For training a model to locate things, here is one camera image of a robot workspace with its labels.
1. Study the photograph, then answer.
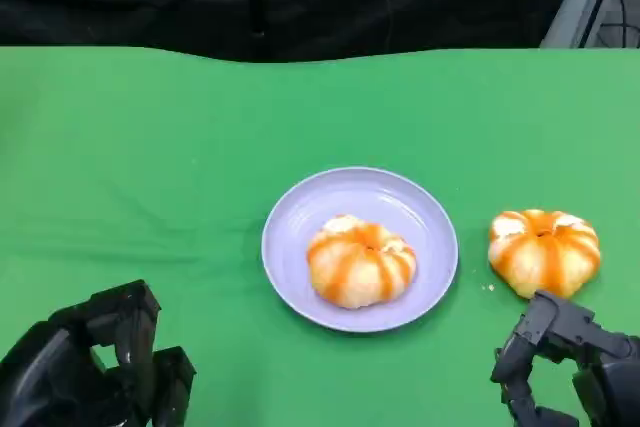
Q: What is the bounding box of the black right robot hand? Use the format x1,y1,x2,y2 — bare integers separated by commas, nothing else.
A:
490,289,640,427

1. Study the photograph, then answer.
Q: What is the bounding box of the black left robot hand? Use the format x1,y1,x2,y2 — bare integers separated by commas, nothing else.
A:
0,279,197,427

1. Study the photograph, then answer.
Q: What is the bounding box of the orange white toy bread roll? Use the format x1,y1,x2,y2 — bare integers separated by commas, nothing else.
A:
487,208,602,300
306,214,418,310

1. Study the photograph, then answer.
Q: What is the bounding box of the green table cloth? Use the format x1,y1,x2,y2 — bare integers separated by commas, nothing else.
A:
0,45,640,427

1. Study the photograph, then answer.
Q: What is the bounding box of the lilac plate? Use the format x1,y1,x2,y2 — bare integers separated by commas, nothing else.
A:
260,165,460,334

